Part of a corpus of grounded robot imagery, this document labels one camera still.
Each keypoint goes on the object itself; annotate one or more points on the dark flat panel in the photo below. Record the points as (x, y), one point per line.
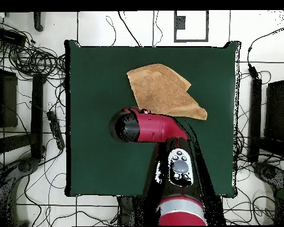
(7, 99)
(279, 108)

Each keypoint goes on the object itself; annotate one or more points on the short black tube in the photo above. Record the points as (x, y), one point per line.
(37, 23)

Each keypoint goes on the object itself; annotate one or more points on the black power strip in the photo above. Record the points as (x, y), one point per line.
(55, 130)

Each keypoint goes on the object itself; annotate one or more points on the grey caster wheel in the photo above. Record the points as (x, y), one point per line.
(26, 166)
(269, 172)

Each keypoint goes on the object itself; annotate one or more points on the black adapter box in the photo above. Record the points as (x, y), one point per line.
(9, 36)

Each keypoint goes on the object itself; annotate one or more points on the dark green table cloth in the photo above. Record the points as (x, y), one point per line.
(97, 94)

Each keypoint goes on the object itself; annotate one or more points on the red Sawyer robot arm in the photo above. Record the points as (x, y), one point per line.
(153, 127)

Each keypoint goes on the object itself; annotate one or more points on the black upright stand bar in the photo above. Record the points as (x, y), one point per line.
(36, 113)
(255, 118)

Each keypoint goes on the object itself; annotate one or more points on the grey rectangular frame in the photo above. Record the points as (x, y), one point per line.
(179, 22)

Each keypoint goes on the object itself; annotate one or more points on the tan terry towel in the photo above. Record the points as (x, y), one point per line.
(161, 92)

